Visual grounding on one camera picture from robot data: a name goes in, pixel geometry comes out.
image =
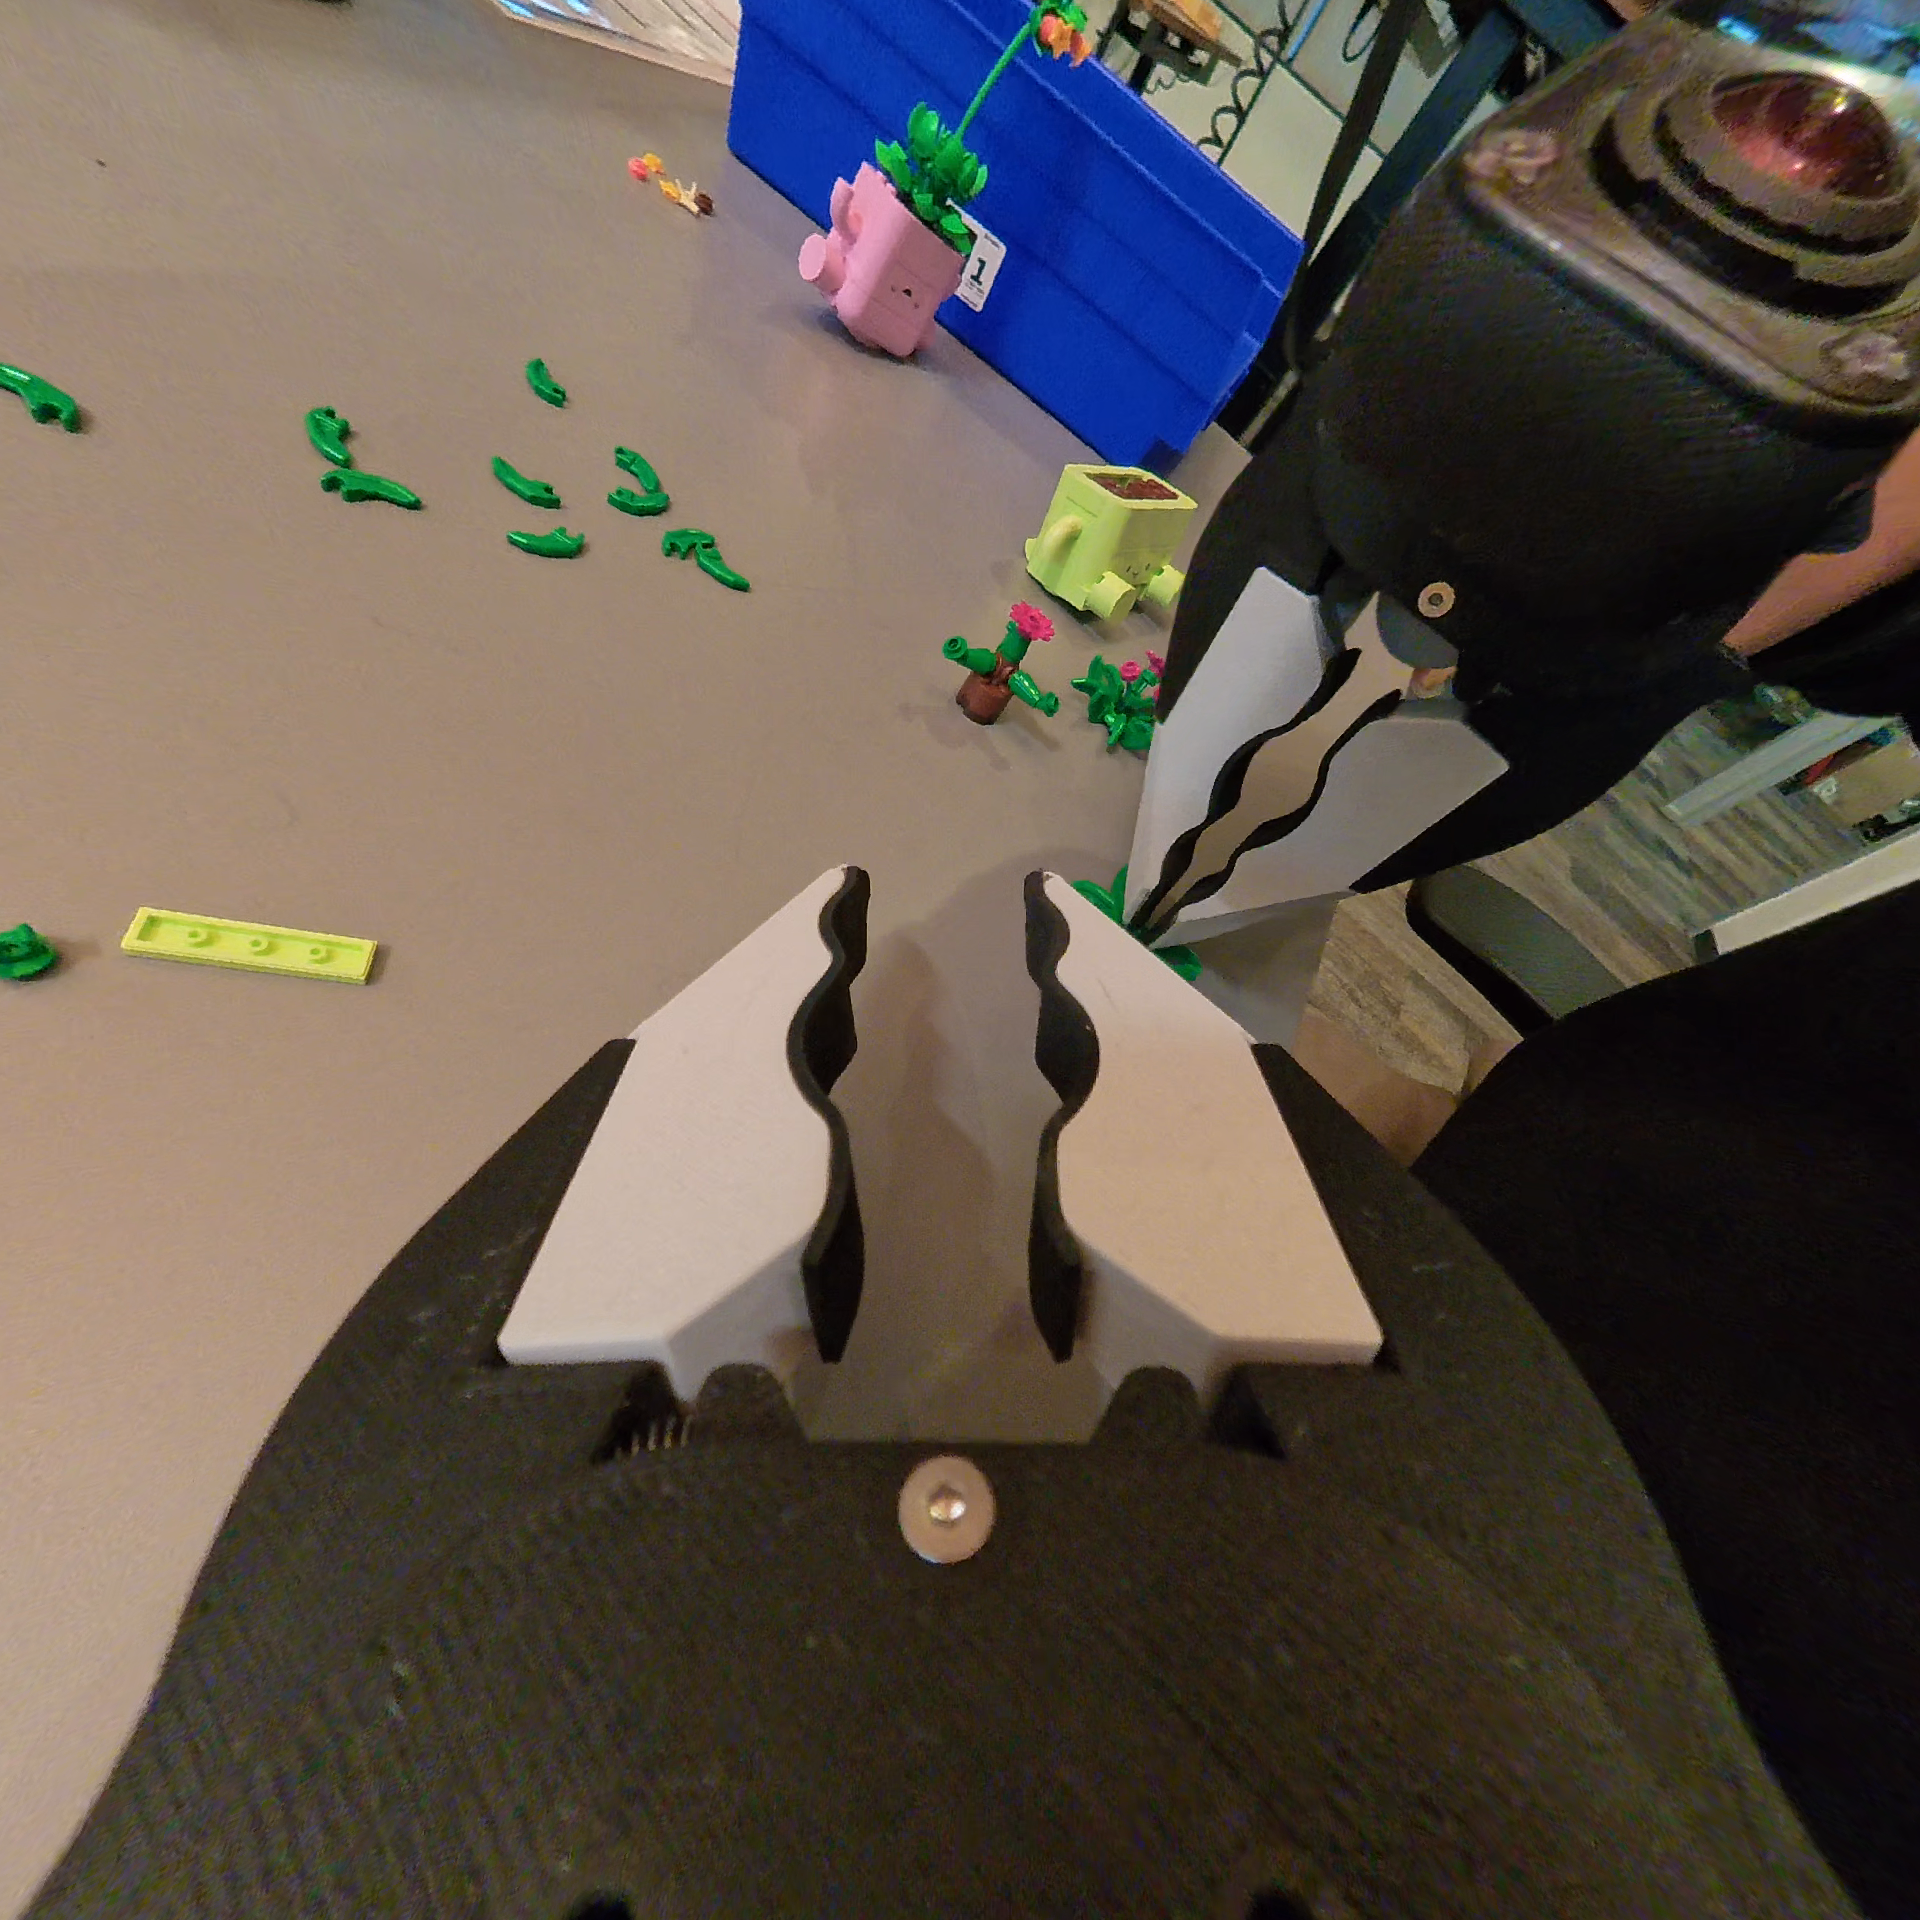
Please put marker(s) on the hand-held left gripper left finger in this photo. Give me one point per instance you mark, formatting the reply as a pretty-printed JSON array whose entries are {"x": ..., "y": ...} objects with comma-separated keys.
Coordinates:
[{"x": 675, "y": 1200}]

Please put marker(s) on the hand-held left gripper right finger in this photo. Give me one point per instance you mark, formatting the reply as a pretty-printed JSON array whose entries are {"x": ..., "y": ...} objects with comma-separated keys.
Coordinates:
[{"x": 1199, "y": 1200}]

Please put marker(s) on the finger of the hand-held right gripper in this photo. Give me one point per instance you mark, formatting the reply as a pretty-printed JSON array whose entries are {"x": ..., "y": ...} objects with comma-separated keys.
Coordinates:
[
  {"x": 1238, "y": 675},
  {"x": 1410, "y": 780}
]

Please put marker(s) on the green leafy toy plant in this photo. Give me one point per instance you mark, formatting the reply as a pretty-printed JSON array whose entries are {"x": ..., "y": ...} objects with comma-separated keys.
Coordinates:
[{"x": 1103, "y": 900}]

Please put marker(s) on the person's right hand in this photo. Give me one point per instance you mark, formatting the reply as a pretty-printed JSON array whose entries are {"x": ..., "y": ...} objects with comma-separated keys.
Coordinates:
[{"x": 1852, "y": 583}]

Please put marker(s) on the green toy plant pink flowers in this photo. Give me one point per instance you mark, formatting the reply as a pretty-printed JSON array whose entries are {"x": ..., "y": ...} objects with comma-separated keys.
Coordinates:
[{"x": 1122, "y": 699}]

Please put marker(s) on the black office chair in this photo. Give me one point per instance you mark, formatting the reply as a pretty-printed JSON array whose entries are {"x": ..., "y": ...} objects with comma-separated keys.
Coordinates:
[{"x": 1515, "y": 946}]

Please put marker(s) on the lime green toy pot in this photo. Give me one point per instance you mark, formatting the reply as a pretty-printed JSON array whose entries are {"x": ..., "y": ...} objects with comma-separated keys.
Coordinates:
[{"x": 1103, "y": 531}]

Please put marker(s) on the toy cactus in brown pot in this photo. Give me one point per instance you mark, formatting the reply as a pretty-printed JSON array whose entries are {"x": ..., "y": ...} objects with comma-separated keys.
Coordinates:
[{"x": 993, "y": 675}]

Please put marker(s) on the white shelf unit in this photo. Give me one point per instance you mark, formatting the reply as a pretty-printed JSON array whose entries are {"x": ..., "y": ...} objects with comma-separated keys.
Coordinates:
[{"x": 1801, "y": 840}]

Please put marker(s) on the blue plastic bin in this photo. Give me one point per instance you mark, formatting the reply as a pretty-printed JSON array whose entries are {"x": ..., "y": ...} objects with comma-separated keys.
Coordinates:
[{"x": 1111, "y": 285}]

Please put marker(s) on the lime green flat toy plate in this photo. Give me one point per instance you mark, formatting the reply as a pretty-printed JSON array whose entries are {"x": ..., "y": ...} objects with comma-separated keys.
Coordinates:
[{"x": 247, "y": 946}]

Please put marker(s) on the pink toy pot with plant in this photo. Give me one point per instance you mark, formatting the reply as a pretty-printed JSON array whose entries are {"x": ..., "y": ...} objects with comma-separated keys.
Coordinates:
[{"x": 892, "y": 255}]

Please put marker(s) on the person's black clothing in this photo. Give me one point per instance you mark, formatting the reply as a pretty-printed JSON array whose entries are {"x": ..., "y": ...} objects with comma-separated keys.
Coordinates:
[{"x": 1726, "y": 1351}]

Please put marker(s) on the small orange pink toy flowers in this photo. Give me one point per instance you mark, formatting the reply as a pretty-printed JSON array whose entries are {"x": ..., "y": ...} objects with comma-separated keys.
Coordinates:
[{"x": 671, "y": 183}]

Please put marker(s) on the scattered green toy leaves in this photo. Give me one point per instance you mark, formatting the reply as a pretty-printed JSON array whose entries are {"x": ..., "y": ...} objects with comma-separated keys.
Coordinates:
[{"x": 369, "y": 486}]

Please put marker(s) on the clear plastic sheet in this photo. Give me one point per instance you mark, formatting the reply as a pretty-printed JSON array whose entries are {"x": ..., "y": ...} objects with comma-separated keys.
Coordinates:
[{"x": 631, "y": 29}]

